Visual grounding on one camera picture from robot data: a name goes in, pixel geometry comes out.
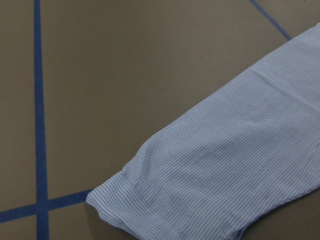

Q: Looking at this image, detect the light blue striped shirt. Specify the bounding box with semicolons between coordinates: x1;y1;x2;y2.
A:
86;25;320;240

